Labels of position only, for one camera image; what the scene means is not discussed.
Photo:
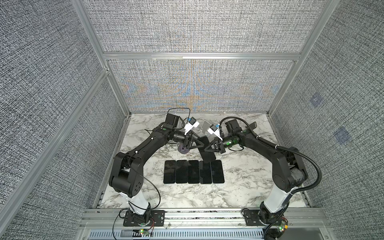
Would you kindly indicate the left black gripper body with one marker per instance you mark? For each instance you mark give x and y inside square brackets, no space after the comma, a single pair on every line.
[186,143]

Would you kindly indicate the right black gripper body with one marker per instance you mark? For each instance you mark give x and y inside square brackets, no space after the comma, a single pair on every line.
[220,146]

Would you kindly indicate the black textured-back phone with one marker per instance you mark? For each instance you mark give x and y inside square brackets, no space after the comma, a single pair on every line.
[207,155]

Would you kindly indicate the green-edged phone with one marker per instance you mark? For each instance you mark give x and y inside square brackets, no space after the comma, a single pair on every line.
[205,173]

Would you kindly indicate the blue-cased phone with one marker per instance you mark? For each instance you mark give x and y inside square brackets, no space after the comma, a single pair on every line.
[217,172]

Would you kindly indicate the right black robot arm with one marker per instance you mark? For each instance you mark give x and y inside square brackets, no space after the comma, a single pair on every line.
[288,170]

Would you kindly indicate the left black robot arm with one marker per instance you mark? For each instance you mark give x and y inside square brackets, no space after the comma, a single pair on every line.
[127,174]

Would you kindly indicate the grey round stand front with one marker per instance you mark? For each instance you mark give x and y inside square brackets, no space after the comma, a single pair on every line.
[182,149]

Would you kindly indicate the white centre phone stand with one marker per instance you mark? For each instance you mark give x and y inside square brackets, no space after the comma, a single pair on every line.
[205,127]

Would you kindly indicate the dark green round phone stand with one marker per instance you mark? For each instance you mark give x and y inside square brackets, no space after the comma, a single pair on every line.
[252,126]

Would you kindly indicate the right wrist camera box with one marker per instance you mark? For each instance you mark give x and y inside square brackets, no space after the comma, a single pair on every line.
[215,130]

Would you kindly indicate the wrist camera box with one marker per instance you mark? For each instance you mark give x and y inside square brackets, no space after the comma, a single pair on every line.
[174,122]
[215,130]

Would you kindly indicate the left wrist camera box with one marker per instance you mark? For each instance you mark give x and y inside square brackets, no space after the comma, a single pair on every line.
[174,122]

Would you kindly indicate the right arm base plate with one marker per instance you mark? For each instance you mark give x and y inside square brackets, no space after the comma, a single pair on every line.
[251,217]

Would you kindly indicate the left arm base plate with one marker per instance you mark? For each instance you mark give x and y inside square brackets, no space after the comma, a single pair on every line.
[149,219]

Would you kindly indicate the aluminium front rail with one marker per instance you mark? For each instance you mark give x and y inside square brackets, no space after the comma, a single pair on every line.
[203,224]

